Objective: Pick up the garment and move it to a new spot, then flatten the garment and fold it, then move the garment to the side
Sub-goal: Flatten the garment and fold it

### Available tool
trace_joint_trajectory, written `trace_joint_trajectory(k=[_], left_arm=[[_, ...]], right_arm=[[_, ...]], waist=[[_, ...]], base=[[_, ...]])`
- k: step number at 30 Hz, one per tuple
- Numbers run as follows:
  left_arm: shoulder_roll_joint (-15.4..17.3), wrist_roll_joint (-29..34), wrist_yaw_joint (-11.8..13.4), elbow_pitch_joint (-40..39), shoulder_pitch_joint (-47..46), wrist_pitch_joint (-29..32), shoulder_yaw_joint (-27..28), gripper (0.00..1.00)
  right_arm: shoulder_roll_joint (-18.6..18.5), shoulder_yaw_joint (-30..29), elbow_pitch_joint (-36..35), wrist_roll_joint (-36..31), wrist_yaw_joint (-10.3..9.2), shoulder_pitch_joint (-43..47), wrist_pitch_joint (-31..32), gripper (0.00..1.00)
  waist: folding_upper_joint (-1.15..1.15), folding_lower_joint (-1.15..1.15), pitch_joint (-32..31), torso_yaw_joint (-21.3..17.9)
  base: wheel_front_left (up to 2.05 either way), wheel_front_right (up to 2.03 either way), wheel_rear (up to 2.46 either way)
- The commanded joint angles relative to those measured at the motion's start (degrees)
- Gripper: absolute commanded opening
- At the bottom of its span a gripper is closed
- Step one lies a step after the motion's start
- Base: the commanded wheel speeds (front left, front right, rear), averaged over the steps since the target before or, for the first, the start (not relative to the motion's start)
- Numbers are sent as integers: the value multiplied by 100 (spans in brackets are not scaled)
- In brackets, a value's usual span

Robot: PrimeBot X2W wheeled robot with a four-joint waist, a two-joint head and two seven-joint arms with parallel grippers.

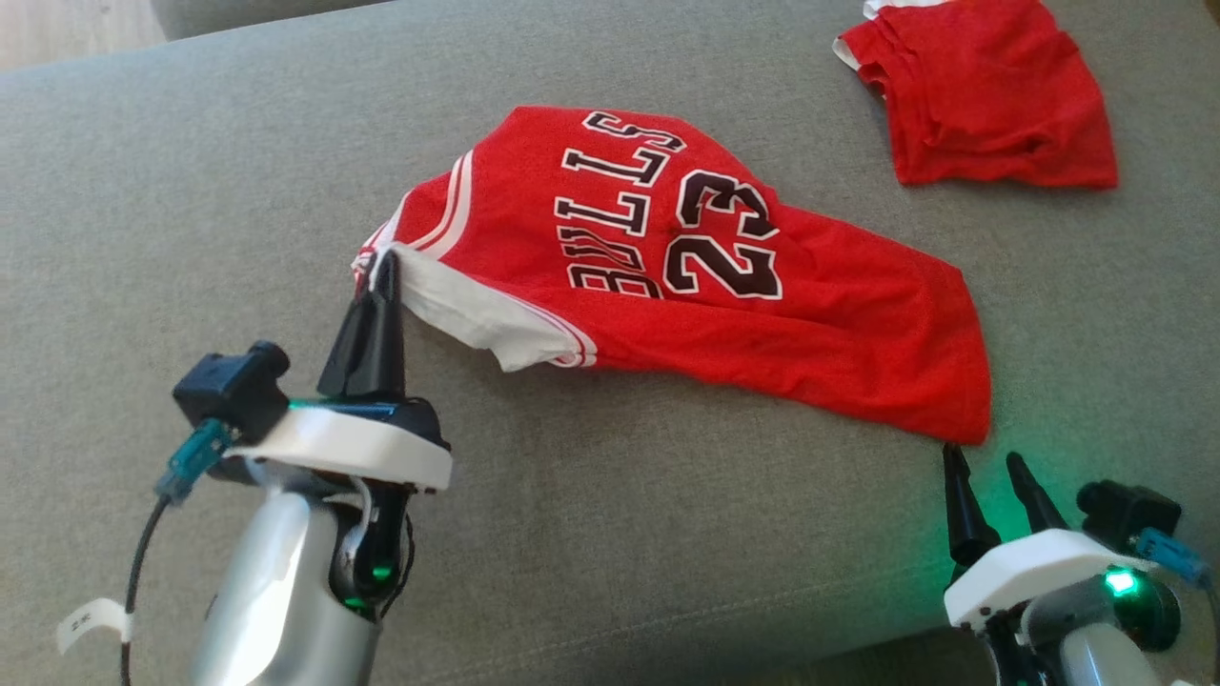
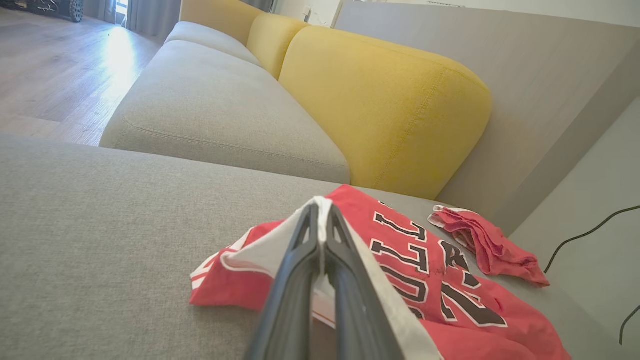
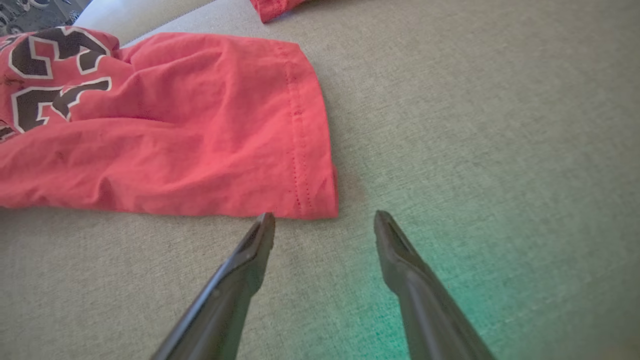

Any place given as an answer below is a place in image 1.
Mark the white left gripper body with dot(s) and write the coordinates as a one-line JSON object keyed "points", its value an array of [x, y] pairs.
{"points": [[353, 443]]}

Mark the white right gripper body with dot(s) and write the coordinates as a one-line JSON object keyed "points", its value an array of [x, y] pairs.
{"points": [[1029, 572]]}

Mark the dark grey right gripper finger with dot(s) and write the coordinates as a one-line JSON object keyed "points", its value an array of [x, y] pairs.
{"points": [[967, 529], [1039, 505]]}

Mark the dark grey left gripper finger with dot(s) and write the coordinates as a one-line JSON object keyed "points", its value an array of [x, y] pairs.
{"points": [[391, 333], [348, 362]]}

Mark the red Bulls 23 jersey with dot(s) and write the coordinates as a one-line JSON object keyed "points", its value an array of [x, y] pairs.
{"points": [[810, 314]]}

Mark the yellow and grey sofa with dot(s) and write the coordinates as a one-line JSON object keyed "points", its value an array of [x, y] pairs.
{"points": [[572, 534]]}

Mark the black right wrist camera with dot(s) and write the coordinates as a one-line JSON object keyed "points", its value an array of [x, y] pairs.
{"points": [[1129, 514]]}

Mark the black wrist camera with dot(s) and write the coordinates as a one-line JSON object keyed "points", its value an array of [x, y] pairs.
{"points": [[1129, 514], [229, 386]]}

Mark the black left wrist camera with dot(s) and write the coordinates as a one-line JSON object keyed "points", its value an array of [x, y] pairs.
{"points": [[229, 386]]}

